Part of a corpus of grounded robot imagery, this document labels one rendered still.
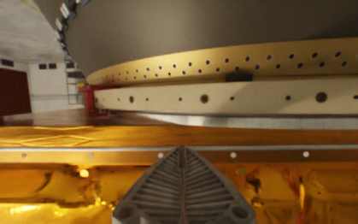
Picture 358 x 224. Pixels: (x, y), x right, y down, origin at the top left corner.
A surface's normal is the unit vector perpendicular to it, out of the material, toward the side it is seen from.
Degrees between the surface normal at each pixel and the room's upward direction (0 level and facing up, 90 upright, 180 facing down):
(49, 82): 90
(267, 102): 90
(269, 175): 133
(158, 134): 90
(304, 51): 62
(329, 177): 122
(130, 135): 90
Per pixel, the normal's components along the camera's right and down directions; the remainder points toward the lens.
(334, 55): -0.09, 0.57
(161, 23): -0.34, 0.55
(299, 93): -0.17, 0.11
